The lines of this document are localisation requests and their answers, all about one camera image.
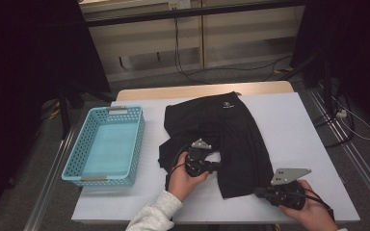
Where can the white plug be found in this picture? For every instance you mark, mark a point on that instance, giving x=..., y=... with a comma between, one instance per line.
x=342, y=113

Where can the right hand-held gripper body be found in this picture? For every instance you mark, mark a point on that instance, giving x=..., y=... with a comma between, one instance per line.
x=285, y=195

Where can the beige wooden cabinet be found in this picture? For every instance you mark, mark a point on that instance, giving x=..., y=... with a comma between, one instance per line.
x=244, y=35

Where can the white wall outlet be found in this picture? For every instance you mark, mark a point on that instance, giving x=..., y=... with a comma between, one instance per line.
x=179, y=4

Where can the wide black curtain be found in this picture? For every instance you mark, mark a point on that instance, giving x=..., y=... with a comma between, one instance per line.
x=19, y=64

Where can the light blue plastic basket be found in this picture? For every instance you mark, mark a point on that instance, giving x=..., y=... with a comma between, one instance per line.
x=77, y=154

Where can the person's left hand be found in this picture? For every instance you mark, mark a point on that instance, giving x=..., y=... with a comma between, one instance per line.
x=179, y=181

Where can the wooden table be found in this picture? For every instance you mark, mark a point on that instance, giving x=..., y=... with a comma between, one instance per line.
x=173, y=92

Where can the black tripod stand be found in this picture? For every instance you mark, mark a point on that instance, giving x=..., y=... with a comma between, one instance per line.
x=65, y=118

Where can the black horizontal bar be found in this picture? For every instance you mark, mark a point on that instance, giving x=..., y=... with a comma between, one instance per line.
x=189, y=12

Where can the short metal floor rail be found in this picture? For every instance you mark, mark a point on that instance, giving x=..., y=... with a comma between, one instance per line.
x=46, y=189

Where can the black shorts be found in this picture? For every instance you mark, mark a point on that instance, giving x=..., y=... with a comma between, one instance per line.
x=237, y=144

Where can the white table cover sheet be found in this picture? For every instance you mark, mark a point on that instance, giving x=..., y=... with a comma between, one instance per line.
x=302, y=118

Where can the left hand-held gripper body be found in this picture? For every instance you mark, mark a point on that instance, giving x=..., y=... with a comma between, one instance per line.
x=197, y=160

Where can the person's right hand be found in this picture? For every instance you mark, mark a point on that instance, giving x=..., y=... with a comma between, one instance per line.
x=314, y=215

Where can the long metal floor rail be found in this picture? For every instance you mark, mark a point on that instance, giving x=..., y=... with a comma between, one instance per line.
x=359, y=166

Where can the narrow black curtain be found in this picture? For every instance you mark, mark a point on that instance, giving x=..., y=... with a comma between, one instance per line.
x=359, y=38

